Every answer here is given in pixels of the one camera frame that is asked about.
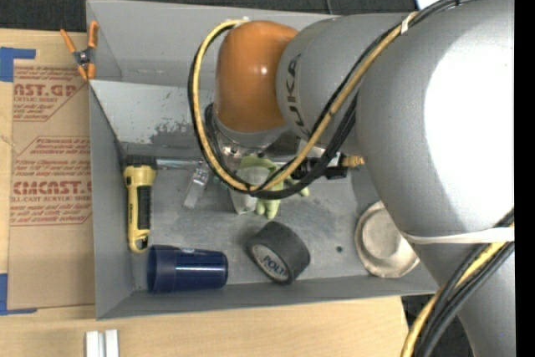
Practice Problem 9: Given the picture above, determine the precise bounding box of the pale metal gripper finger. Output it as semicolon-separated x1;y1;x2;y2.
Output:
230;178;257;216
182;166;209;211

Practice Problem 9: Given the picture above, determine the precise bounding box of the light green soft toy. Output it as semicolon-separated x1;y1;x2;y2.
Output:
238;154;311;221

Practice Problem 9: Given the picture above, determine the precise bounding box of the grey metal bin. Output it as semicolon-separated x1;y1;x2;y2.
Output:
85;0;440;321

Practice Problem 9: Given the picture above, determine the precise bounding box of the yellow and black flashlight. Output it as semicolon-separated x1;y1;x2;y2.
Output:
122;154;159;255

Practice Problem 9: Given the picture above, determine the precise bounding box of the black tape roll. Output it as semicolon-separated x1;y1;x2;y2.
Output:
244;220;312;286

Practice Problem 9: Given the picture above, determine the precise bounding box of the dark blue cup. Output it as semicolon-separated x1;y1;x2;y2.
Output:
145;244;230;294

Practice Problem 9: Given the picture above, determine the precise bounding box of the pale round plate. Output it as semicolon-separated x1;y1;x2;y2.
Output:
354;200;421;279

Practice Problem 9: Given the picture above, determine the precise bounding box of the brown cardboard board red print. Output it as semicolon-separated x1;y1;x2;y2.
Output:
0;28;98;315

